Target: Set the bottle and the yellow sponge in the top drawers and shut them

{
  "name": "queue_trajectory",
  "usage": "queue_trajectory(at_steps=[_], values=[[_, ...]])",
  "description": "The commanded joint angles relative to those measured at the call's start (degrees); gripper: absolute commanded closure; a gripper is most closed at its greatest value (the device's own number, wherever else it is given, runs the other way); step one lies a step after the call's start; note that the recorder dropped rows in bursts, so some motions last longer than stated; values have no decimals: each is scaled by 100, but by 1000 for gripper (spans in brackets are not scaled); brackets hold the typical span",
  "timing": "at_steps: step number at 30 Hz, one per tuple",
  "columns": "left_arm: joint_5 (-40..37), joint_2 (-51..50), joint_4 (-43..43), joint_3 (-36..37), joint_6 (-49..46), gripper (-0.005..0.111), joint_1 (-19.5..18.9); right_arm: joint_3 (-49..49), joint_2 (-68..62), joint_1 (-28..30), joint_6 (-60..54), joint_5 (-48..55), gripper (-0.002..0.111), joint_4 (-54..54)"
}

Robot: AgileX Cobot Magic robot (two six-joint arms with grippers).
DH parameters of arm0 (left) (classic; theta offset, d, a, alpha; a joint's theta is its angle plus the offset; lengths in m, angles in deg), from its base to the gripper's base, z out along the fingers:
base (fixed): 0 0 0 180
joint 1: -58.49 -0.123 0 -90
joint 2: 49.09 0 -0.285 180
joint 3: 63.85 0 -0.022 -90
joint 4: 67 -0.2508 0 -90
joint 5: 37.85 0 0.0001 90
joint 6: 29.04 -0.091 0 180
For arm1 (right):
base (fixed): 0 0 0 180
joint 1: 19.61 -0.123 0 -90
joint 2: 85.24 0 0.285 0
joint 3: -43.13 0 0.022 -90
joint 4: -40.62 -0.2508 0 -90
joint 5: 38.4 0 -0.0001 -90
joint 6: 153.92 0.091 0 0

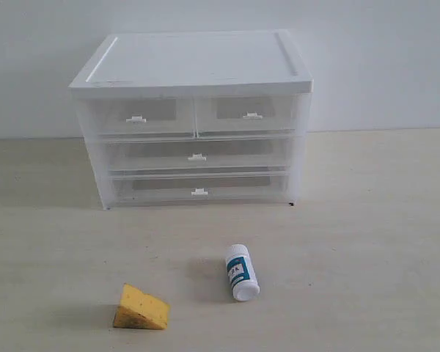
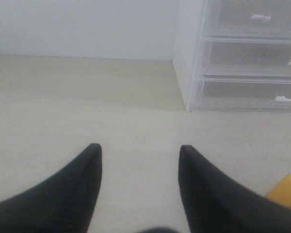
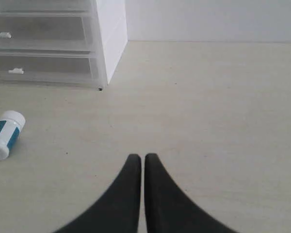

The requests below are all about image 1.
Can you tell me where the yellow cheese wedge sponge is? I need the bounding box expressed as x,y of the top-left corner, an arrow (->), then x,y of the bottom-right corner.
113,283 -> 170,330

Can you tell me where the white pill bottle blue label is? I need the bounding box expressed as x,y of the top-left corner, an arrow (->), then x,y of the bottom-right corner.
225,243 -> 260,301

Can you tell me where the white plastic drawer cabinet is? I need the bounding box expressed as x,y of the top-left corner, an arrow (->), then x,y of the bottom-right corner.
69,29 -> 313,210

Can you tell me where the bottom wide clear drawer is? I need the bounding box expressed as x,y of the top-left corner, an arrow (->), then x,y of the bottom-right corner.
112,172 -> 296,205

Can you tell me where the wide clear drawer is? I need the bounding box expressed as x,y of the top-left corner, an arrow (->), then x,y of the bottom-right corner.
106,138 -> 293,172
112,172 -> 296,205

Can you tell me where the middle wide clear drawer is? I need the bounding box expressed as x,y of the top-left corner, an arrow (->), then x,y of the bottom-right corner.
106,138 -> 293,172

